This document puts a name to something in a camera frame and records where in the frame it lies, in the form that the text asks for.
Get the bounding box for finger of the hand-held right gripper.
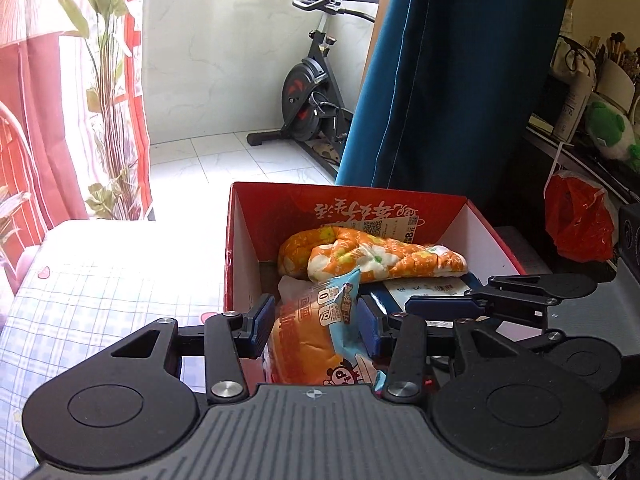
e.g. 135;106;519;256
492;317;568;352
405;274;598;328

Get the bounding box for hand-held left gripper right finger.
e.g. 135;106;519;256
357;295;516;404

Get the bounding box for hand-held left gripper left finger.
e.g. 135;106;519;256
109;294;277;405

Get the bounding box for blue white tissue pack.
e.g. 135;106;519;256
382;272;473;313

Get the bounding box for packaged bread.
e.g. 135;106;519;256
262;267;386;393

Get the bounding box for orange floral cloth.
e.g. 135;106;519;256
277;226;468;283

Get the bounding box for red cardboard box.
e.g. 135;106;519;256
223;181;528;386

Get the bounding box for red plastic bag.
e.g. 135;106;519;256
543;170;616;262

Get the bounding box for checked bed sheet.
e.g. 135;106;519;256
0;217;233;480

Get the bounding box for dark desk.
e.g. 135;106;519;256
522;125;640;206

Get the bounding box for green plush toy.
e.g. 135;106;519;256
585;100;640;161

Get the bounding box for white bottle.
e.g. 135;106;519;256
552;72;596;141

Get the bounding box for blue curtain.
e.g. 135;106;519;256
335;0;573;201

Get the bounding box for black exercise bike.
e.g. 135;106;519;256
246;0;376;178

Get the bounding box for white brush holder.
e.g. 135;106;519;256
587;30;640;111

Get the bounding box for cream canvas bag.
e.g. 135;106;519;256
550;35;598;81

